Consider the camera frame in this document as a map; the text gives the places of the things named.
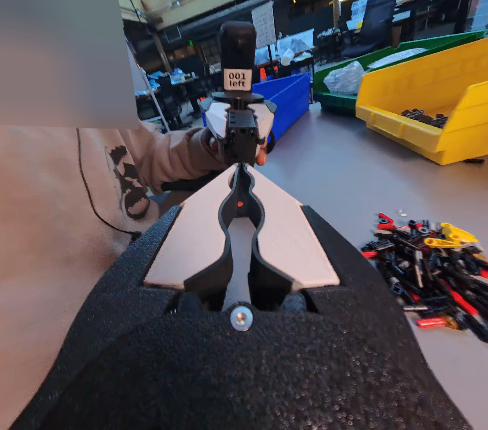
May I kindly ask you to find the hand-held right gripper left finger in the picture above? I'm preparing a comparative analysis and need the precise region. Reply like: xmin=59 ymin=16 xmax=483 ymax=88
xmin=143 ymin=164 xmax=239 ymax=312

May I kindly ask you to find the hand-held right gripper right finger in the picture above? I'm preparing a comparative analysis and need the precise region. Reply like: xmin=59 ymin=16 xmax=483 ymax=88
xmin=242 ymin=164 xmax=341 ymax=312

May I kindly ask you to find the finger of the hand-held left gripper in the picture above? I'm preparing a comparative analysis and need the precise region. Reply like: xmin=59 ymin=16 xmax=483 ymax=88
xmin=251 ymin=103 xmax=276 ymax=145
xmin=205 ymin=102 xmax=230 ymax=151

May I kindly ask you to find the black perforated building block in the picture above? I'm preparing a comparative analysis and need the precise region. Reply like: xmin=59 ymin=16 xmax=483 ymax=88
xmin=225 ymin=107 xmax=261 ymax=218

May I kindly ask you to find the pile of small building pieces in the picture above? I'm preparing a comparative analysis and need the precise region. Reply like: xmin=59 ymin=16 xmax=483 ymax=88
xmin=360 ymin=212 xmax=488 ymax=343

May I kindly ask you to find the person's left forearm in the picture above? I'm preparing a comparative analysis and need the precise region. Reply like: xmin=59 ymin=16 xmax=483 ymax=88
xmin=143 ymin=125 xmax=226 ymax=195

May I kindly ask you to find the grey desk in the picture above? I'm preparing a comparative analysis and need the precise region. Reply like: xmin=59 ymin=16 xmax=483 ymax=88
xmin=160 ymin=102 xmax=488 ymax=430

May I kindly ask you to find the person's left hand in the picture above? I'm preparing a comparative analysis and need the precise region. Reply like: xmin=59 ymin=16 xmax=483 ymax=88
xmin=208 ymin=134 xmax=268 ymax=167

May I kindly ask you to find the blue storage bin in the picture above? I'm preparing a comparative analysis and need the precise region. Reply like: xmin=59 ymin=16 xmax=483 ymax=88
xmin=202 ymin=72 xmax=311 ymax=143

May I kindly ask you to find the white printed sign board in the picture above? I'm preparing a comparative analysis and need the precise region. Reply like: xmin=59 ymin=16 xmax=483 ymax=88
xmin=252 ymin=0 xmax=277 ymax=49

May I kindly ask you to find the black chair armrest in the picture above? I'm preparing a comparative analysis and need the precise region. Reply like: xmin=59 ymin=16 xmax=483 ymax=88
xmin=162 ymin=170 xmax=226 ymax=193

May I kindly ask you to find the white slanted pole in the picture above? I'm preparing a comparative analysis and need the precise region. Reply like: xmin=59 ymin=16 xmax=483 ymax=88
xmin=140 ymin=68 xmax=171 ymax=133

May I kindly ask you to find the wooden background table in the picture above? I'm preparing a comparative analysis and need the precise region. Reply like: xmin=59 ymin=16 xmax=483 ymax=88
xmin=255 ymin=53 xmax=315 ymax=76

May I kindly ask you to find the green storage bin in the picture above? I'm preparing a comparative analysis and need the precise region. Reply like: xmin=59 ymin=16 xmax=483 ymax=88
xmin=313 ymin=30 xmax=488 ymax=116

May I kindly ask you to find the clear plastic-wrapped bundle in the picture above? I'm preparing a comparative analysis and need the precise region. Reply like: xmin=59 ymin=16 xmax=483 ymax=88
xmin=368 ymin=48 xmax=429 ymax=69
xmin=324 ymin=61 xmax=367 ymax=95

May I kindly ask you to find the black office chair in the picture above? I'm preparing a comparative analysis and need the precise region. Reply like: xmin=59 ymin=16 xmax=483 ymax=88
xmin=341 ymin=0 xmax=399 ymax=59

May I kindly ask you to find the person's beige hoodie torso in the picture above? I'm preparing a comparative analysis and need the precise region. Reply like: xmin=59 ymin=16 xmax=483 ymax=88
xmin=0 ymin=124 xmax=162 ymax=430

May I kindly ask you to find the yellow storage bin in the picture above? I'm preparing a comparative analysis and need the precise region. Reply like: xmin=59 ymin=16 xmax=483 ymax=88
xmin=355 ymin=37 xmax=488 ymax=165

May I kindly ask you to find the heap of black building pieces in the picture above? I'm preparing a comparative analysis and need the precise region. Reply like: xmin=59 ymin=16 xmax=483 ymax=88
xmin=400 ymin=109 xmax=449 ymax=129

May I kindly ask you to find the black earphone with cable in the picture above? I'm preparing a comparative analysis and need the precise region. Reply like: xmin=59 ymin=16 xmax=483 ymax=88
xmin=75 ymin=128 xmax=142 ymax=242

